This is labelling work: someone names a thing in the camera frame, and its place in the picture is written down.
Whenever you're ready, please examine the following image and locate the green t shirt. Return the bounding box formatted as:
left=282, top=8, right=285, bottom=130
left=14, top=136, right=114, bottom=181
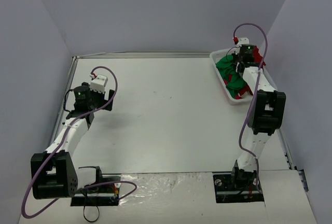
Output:
left=216, top=55, right=252, bottom=100

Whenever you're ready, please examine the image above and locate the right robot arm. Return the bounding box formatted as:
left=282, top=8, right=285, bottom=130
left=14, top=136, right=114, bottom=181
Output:
left=230, top=44, right=286, bottom=190

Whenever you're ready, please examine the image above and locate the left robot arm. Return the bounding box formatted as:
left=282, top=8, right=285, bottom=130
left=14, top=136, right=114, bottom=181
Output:
left=31, top=78, right=115, bottom=199

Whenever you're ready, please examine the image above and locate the red t shirt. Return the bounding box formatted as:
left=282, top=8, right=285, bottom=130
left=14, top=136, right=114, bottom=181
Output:
left=223, top=45, right=267, bottom=97

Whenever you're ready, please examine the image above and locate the white plastic basket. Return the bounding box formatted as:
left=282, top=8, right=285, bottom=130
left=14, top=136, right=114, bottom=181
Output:
left=209, top=48, right=279, bottom=105

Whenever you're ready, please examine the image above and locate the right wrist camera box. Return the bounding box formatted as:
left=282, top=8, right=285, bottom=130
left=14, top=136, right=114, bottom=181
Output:
left=233, top=37, right=250, bottom=47

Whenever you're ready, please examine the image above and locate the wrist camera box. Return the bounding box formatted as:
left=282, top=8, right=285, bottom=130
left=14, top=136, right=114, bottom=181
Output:
left=233, top=37, right=250, bottom=47
left=90, top=74, right=108, bottom=94

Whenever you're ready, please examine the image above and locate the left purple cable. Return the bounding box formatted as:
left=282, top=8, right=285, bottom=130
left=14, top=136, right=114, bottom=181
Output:
left=21, top=65, right=138, bottom=219

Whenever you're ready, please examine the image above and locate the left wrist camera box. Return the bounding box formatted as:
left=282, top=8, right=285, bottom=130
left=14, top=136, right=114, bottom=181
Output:
left=90, top=74, right=108, bottom=94

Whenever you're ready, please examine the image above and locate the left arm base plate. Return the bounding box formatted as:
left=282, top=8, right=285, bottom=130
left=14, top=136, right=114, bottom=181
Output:
left=70, top=184, right=120, bottom=207

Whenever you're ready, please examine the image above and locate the thin black cable loop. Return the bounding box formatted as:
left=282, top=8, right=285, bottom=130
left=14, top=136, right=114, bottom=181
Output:
left=82, top=187, right=100, bottom=222

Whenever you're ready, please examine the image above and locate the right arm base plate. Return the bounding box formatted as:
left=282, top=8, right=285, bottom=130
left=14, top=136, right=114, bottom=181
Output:
left=213, top=172, right=264, bottom=204

